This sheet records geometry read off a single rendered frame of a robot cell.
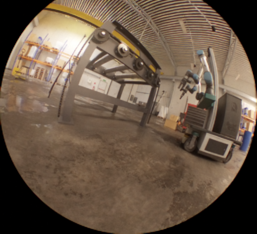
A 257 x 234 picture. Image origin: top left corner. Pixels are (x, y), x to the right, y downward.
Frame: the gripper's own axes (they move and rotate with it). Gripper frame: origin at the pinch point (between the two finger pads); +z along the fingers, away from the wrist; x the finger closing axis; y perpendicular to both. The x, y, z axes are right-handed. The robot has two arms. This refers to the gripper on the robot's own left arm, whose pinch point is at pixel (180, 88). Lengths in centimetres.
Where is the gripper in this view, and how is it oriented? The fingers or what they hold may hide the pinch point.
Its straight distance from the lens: 117.7
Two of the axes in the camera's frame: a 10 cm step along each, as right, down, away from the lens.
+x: -7.4, -1.0, -6.7
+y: -5.0, -5.9, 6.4
